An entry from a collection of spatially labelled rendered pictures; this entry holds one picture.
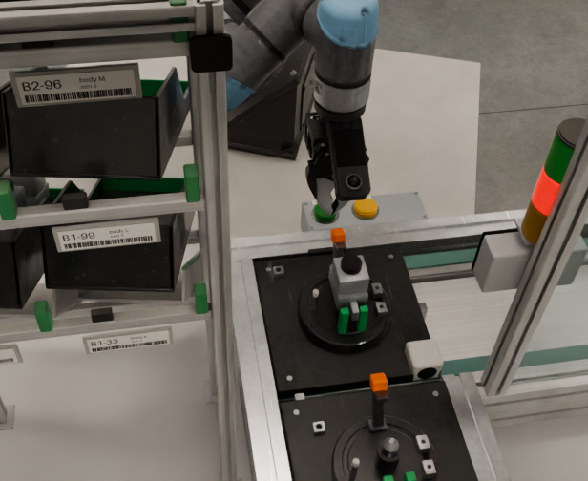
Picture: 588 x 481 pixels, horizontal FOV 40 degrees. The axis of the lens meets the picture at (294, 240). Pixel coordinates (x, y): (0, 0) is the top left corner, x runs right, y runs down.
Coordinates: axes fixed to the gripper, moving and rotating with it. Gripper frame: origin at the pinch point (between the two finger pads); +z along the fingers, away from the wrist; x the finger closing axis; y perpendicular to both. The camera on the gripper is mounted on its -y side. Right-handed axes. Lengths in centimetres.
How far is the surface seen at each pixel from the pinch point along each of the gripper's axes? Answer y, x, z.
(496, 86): 154, -107, 105
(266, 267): -1.4, 10.4, 9.8
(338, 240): -5.5, 0.4, 0.6
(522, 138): 124, -106, 105
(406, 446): -35.6, -2.7, 8.4
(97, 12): -35, 28, -59
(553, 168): -25.5, -16.3, -30.3
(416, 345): -20.7, -8.4, 8.1
